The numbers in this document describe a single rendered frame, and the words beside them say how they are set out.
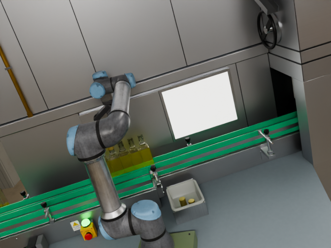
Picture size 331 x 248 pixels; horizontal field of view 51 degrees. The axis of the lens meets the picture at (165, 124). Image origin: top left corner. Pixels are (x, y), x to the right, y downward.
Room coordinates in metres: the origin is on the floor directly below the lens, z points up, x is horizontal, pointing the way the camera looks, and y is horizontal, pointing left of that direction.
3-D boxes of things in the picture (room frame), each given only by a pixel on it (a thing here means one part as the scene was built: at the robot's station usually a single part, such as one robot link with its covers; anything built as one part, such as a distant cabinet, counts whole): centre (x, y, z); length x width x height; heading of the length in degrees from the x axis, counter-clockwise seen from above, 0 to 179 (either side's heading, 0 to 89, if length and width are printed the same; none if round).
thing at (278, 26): (1.82, -0.68, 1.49); 0.21 x 0.05 x 0.21; 3
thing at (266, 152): (1.67, -0.51, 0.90); 0.17 x 0.05 x 0.23; 3
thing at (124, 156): (1.75, 0.27, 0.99); 0.06 x 0.06 x 0.21; 4
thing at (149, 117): (1.90, 0.00, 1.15); 0.90 x 0.03 x 0.34; 93
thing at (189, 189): (1.54, 0.01, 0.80); 0.22 x 0.17 x 0.09; 3
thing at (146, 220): (1.24, 0.20, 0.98); 0.13 x 0.12 x 0.14; 83
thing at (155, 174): (1.64, 0.13, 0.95); 0.17 x 0.03 x 0.12; 3
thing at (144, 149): (1.76, 0.15, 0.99); 0.06 x 0.06 x 0.21; 5
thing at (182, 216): (1.57, 0.01, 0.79); 0.27 x 0.17 x 0.08; 3
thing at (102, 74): (1.75, 0.25, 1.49); 0.09 x 0.08 x 0.11; 173
